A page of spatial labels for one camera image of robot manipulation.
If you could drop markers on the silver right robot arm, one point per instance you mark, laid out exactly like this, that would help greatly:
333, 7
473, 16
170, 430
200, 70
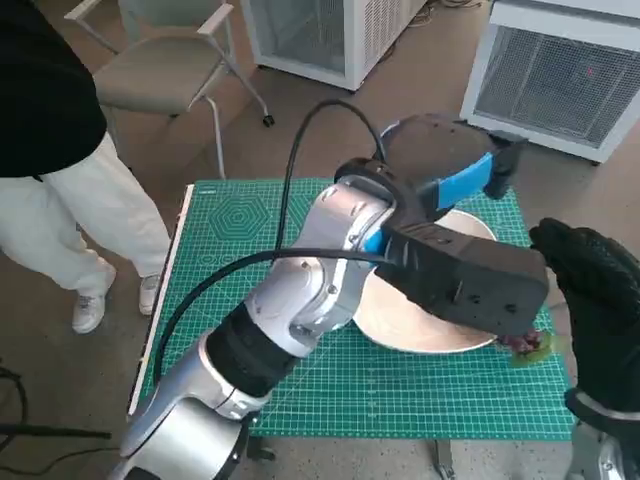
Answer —
595, 412

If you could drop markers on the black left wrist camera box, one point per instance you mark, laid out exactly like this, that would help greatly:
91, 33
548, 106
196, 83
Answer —
475, 280

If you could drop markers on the person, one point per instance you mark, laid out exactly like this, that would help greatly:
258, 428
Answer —
40, 75

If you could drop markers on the red toy grape bunch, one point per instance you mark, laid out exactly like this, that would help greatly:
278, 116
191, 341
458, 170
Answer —
525, 345

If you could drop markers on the metal table leg bracket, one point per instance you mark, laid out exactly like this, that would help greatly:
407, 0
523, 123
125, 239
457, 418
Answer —
442, 457
262, 447

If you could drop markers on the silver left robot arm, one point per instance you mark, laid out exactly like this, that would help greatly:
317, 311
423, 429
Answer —
340, 220

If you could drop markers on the green cutting mat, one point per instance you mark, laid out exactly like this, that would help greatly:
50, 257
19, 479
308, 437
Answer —
375, 390

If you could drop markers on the black left robot hand, blue tape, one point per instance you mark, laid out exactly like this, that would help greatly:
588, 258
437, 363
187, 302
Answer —
440, 150

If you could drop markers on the white square plate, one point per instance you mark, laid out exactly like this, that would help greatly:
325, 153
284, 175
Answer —
390, 320

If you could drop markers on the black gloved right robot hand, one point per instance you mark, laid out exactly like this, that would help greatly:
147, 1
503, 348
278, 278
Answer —
605, 295

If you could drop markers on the grey chair with white frame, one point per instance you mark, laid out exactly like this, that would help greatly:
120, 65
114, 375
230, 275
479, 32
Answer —
160, 75

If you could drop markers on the white mesh-front cabinet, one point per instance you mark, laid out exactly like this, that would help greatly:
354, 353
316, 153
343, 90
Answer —
320, 35
545, 80

